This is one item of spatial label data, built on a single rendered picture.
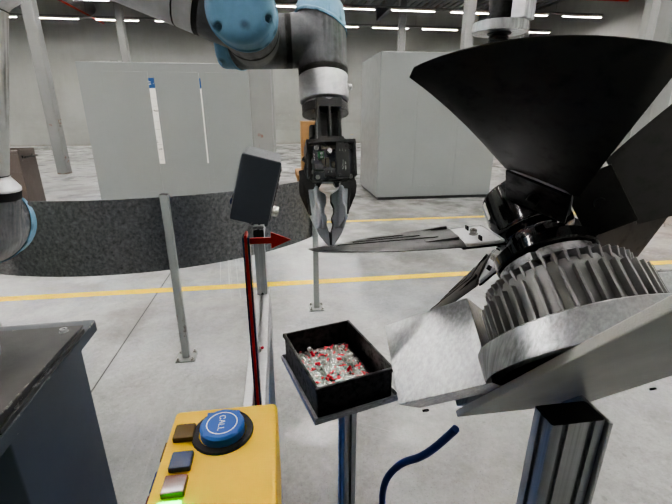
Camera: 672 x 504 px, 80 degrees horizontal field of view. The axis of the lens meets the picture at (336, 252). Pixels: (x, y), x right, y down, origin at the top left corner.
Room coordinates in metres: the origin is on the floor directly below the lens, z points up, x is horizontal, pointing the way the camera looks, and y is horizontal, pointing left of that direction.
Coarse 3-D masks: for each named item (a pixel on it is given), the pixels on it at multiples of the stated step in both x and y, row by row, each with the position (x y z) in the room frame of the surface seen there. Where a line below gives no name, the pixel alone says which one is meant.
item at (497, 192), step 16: (496, 192) 0.63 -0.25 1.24; (496, 208) 0.62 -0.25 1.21; (512, 208) 0.59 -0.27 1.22; (528, 208) 0.58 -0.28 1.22; (496, 224) 0.61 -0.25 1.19; (512, 224) 0.58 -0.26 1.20; (528, 224) 0.57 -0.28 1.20; (544, 224) 0.57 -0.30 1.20; (560, 224) 0.57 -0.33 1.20; (512, 240) 0.58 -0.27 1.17; (528, 240) 0.53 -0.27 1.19; (544, 240) 0.52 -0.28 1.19; (560, 240) 0.52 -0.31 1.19; (592, 240) 0.53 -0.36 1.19; (512, 256) 0.54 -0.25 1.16; (496, 272) 0.58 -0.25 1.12
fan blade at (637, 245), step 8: (632, 224) 0.73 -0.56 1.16; (640, 224) 0.74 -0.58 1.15; (648, 224) 0.74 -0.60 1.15; (656, 224) 0.75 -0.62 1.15; (608, 232) 0.71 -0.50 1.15; (616, 232) 0.72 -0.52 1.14; (624, 232) 0.73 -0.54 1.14; (632, 232) 0.74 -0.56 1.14; (640, 232) 0.74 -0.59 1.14; (648, 232) 0.75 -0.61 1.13; (600, 240) 0.70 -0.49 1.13; (608, 240) 0.71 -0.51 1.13; (616, 240) 0.72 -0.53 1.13; (624, 240) 0.73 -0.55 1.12; (632, 240) 0.74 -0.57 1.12; (640, 240) 0.75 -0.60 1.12; (648, 240) 0.76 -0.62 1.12; (632, 248) 0.75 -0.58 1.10; (640, 248) 0.76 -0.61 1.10
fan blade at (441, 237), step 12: (432, 228) 0.64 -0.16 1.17; (444, 228) 0.63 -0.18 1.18; (360, 240) 0.61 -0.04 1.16; (372, 240) 0.60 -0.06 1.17; (384, 240) 0.59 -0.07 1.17; (396, 240) 0.58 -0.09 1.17; (408, 240) 0.58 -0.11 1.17; (420, 240) 0.58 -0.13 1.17; (432, 240) 0.57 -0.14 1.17; (444, 240) 0.57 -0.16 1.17; (456, 240) 0.57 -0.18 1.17; (324, 252) 0.51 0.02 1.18; (336, 252) 0.51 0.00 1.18; (348, 252) 0.51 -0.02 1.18; (360, 252) 0.51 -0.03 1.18; (372, 252) 0.52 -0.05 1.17
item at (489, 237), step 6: (450, 228) 0.64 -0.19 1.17; (456, 228) 0.64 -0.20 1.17; (462, 228) 0.64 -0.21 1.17; (480, 228) 0.63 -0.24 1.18; (486, 228) 0.63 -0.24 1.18; (456, 234) 0.61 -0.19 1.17; (462, 234) 0.61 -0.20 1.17; (468, 234) 0.61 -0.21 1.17; (480, 234) 0.60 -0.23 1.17; (486, 234) 0.60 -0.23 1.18; (492, 234) 0.60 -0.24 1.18; (462, 240) 0.58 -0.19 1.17; (468, 240) 0.58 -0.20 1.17; (474, 240) 0.58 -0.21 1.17; (486, 240) 0.57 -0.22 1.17; (492, 240) 0.56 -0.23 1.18; (498, 240) 0.56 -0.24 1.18; (504, 240) 0.57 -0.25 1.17; (468, 246) 0.56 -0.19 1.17
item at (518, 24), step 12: (516, 0) 0.57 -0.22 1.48; (528, 0) 0.56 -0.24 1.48; (516, 12) 0.57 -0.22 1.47; (528, 12) 0.57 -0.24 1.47; (480, 24) 0.58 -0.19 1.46; (492, 24) 0.57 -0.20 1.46; (504, 24) 0.56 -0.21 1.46; (516, 24) 0.56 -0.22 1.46; (528, 24) 0.58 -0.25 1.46; (480, 36) 0.62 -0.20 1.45
